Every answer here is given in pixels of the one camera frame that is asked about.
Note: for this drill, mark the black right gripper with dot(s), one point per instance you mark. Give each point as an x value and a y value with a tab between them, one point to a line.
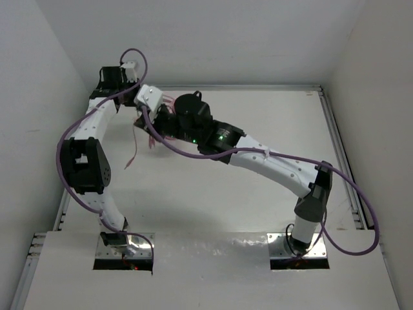
155	118

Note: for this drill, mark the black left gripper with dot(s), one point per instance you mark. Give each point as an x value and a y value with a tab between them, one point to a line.
130	103

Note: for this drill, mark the pink headphones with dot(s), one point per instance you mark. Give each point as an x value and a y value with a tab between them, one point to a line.
169	101

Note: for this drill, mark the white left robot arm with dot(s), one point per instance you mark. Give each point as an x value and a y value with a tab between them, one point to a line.
81	160

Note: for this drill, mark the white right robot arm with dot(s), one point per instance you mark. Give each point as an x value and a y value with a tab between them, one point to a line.
310	182

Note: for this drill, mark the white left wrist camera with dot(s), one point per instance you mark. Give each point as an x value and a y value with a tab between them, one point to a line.
130	69

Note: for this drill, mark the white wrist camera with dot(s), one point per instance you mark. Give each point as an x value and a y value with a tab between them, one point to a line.
130	69
150	96

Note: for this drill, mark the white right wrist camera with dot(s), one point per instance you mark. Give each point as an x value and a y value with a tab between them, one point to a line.
150	96

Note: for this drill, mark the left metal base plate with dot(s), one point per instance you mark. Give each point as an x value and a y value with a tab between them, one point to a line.
138	247

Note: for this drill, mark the metal base plate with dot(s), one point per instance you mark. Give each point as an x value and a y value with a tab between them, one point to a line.
280	249
138	247

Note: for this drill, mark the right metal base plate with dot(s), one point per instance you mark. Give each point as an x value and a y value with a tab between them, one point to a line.
280	249

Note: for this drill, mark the aluminium table frame rail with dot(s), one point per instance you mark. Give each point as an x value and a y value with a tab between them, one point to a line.
210	221

